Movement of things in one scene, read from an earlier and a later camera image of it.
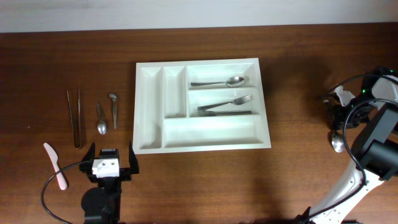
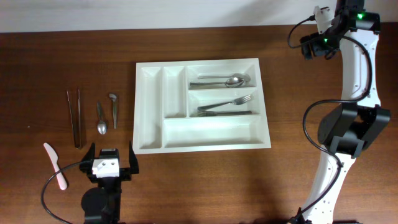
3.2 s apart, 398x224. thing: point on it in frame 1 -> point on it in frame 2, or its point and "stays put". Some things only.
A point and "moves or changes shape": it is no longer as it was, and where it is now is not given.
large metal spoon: x=337 y=142 moves or changes shape
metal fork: x=237 y=101 stays put
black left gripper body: x=112 y=182 stays put
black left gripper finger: x=134 y=163 stays put
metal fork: x=203 y=113 stays put
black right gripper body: x=359 y=114 -> x=320 y=43
